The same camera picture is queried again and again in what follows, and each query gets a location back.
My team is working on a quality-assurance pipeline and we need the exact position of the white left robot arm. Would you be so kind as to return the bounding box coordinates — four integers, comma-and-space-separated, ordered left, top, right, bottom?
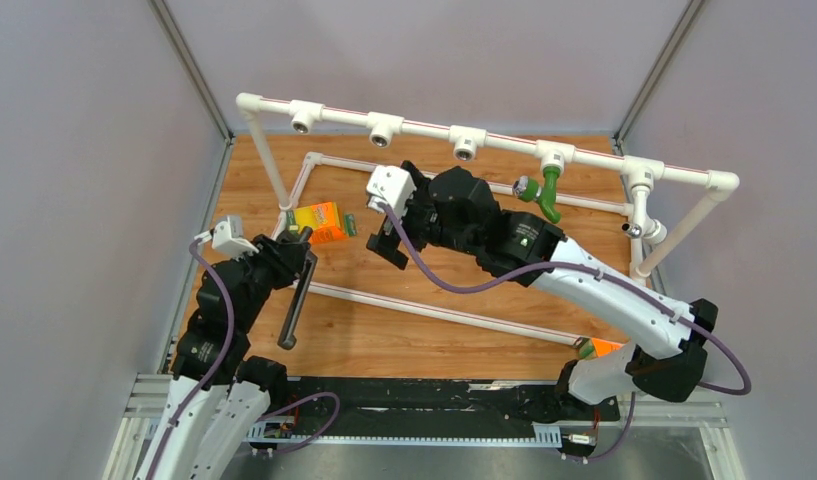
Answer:
135, 227, 317, 479

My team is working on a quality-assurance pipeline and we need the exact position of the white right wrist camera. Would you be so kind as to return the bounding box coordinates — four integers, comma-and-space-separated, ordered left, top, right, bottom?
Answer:
366, 165, 416, 218

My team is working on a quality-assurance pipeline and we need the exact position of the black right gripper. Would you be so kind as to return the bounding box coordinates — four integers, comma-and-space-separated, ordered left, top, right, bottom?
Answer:
367, 173, 480, 268

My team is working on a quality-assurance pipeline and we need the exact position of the aluminium frame rail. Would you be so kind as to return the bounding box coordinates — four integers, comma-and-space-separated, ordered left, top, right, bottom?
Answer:
103, 374, 747, 480

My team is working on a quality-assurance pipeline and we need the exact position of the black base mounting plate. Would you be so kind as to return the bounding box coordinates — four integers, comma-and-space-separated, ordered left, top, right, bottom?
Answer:
268, 376, 620, 439

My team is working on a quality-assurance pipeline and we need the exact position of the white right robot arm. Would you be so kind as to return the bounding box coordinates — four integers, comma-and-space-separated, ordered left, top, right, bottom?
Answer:
366, 162, 717, 419

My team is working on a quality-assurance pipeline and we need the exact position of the orange box near right arm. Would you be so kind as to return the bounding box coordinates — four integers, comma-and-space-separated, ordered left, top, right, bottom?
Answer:
573, 337, 624, 360

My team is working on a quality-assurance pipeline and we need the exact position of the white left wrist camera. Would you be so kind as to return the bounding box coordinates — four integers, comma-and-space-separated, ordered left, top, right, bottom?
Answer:
189, 215, 259, 259

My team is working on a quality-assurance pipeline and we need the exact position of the white PVC pipe frame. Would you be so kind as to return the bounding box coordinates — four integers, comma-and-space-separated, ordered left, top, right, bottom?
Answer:
235, 93, 739, 345

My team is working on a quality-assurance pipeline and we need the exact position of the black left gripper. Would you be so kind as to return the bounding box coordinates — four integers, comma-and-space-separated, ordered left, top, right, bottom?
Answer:
232, 232, 311, 331

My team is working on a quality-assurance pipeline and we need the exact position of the black long-handle water faucet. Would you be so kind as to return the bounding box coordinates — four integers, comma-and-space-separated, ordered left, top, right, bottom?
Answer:
277, 249, 318, 350

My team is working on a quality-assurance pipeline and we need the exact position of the orange green carton box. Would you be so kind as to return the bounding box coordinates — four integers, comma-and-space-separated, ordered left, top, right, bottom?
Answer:
285, 202, 357, 244

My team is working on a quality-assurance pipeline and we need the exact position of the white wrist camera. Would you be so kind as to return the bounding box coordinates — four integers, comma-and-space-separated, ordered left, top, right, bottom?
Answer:
366, 165, 416, 218
189, 215, 259, 259

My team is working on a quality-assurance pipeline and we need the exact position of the green water faucet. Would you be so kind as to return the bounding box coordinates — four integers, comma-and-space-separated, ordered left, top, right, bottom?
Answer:
512, 166, 562, 224

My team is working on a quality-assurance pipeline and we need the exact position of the white water faucet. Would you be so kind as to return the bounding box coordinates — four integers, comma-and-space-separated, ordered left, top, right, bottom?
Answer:
621, 185, 667, 246

